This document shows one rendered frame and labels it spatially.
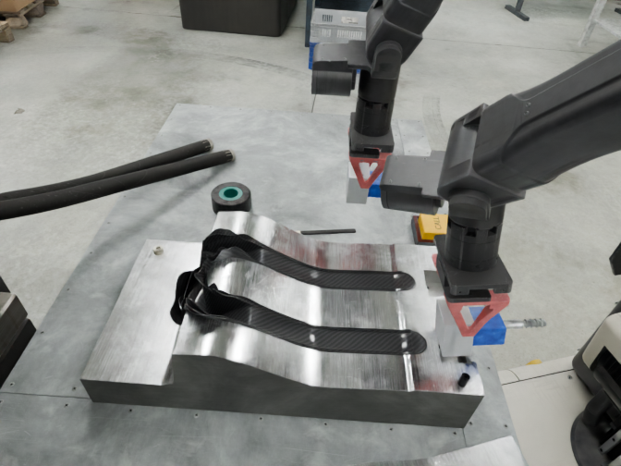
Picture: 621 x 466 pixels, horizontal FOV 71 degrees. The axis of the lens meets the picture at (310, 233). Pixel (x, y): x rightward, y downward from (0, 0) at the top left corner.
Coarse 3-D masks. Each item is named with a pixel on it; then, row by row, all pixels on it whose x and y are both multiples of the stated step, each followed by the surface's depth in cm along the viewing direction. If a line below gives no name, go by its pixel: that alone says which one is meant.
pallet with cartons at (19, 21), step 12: (0, 0) 371; (12, 0) 371; (24, 0) 388; (36, 0) 405; (48, 0) 436; (0, 12) 378; (12, 12) 379; (24, 12) 387; (36, 12) 409; (12, 24) 384; (24, 24) 386
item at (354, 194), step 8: (352, 168) 75; (360, 168) 76; (368, 168) 76; (352, 176) 74; (368, 176) 74; (352, 184) 74; (376, 184) 75; (352, 192) 75; (360, 192) 75; (368, 192) 76; (376, 192) 76; (352, 200) 76; (360, 200) 76
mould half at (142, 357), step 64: (192, 256) 72; (320, 256) 70; (384, 256) 70; (128, 320) 62; (192, 320) 54; (320, 320) 61; (384, 320) 61; (128, 384) 55; (192, 384) 54; (256, 384) 54; (320, 384) 53; (384, 384) 54; (448, 384) 54
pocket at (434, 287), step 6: (426, 270) 68; (426, 276) 69; (432, 276) 69; (438, 276) 69; (426, 282) 70; (432, 282) 70; (438, 282) 70; (432, 288) 69; (438, 288) 69; (432, 294) 68; (438, 294) 68
